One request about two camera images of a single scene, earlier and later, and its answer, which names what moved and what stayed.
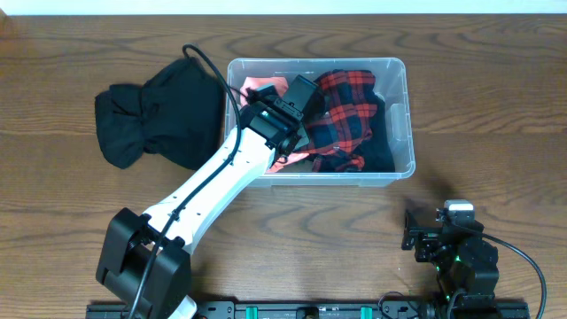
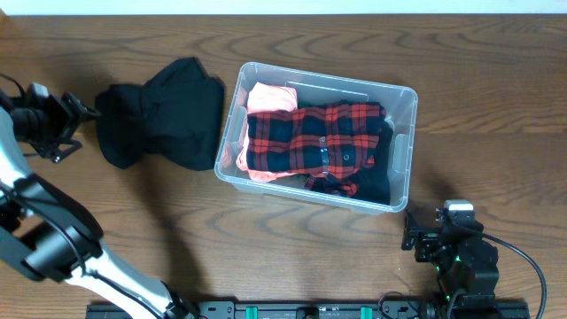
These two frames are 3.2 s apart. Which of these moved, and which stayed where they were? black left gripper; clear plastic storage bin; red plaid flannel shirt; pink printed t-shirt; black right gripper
Moved: pink printed t-shirt; black left gripper; clear plastic storage bin
Stayed: red plaid flannel shirt; black right gripper
